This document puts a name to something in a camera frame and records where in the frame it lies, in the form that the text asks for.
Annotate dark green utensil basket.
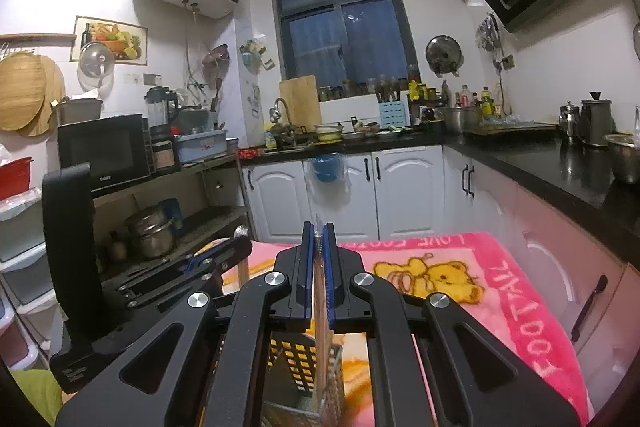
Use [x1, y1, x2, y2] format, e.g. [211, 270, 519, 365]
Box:
[262, 333, 375, 426]

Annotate chopsticks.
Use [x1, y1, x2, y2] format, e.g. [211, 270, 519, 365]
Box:
[312, 254, 331, 411]

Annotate green sleeve left forearm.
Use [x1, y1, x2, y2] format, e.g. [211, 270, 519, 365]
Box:
[11, 369, 63, 426]

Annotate white lower kitchen cabinets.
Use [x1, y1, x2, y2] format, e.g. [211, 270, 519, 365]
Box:
[242, 142, 639, 405]

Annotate dark kitchen window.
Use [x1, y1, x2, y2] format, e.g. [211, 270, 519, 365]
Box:
[274, 0, 418, 88]

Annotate steel pot on shelf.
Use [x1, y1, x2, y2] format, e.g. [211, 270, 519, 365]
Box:
[125, 205, 175, 259]

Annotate pink cartoon bear blanket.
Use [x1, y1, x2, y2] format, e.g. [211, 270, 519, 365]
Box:
[194, 231, 595, 427]

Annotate wooden storage shelf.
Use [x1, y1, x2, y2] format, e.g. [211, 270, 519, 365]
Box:
[93, 154, 256, 281]

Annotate red plastic basin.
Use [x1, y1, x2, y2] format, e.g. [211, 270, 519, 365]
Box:
[0, 157, 32, 200]

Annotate black microwave oven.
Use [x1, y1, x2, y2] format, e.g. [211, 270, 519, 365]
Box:
[58, 114, 152, 192]

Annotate blue dish tub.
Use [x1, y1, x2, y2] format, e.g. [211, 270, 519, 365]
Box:
[176, 130, 227, 165]

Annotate black blender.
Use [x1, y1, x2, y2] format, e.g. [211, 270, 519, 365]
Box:
[144, 87, 179, 140]

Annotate blue hanging bucket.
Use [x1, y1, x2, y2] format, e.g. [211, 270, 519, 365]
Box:
[311, 153, 344, 183]

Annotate round bamboo boards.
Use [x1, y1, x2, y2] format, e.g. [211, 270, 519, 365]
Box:
[1, 52, 65, 138]

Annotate glass pot lid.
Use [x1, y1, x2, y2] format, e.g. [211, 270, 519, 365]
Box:
[78, 41, 115, 80]

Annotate blue knife block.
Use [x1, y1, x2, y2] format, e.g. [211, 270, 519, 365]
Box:
[378, 101, 407, 128]

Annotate framed fruit picture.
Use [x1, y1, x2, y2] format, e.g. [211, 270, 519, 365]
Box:
[70, 15, 148, 66]

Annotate wooden cutting board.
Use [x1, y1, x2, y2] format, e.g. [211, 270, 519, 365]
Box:
[279, 75, 322, 132]

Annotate steel kettle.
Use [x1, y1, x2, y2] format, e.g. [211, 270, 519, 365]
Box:
[559, 101, 580, 144]

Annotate steel bowl on counter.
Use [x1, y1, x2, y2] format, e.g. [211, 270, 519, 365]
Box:
[605, 133, 640, 184]

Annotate steel coffee pot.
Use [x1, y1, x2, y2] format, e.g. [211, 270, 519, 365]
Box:
[579, 91, 614, 147]

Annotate hanging steel pot lid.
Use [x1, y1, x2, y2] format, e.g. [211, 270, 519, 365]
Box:
[425, 35, 464, 78]

